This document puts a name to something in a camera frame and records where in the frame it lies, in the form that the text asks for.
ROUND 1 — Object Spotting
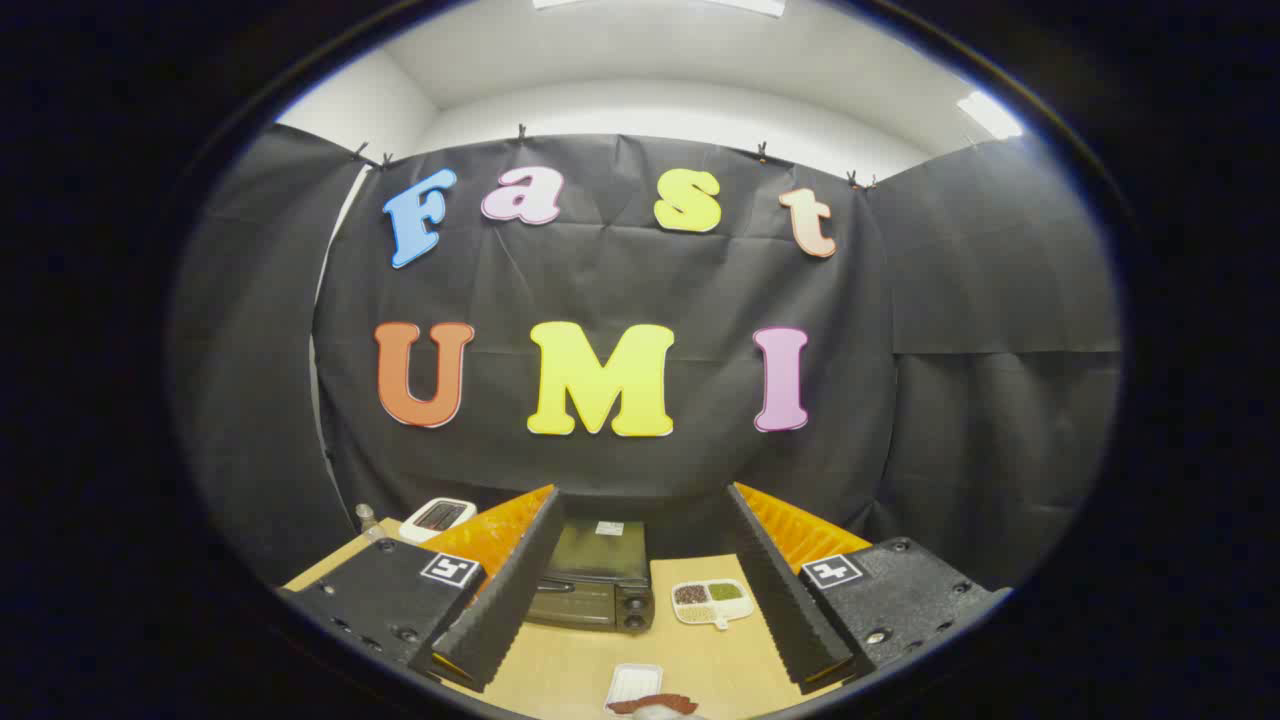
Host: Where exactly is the black toaster oven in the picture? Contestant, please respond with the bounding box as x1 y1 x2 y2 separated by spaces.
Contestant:
527 518 656 635

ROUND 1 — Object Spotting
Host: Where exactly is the white divided dish of grains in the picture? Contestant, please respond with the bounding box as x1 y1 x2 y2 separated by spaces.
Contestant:
671 579 756 631

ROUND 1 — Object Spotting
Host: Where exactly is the white toaster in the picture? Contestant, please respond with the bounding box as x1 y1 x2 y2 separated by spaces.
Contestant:
399 497 478 544

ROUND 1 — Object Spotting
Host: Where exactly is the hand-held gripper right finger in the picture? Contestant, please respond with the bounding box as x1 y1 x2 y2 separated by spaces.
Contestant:
725 482 1011 696

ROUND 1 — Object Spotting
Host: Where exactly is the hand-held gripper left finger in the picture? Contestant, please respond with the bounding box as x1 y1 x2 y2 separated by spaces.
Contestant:
278 485 569 693

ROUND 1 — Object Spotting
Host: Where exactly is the brown meat slice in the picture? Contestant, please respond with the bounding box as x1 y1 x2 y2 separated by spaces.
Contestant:
607 693 699 717

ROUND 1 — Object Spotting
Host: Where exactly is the black backdrop cloth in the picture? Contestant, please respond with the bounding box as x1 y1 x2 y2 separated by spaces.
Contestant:
170 122 1123 591

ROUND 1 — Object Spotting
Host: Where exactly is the white ribbed tray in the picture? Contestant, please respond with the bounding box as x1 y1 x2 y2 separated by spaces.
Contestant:
605 663 664 713

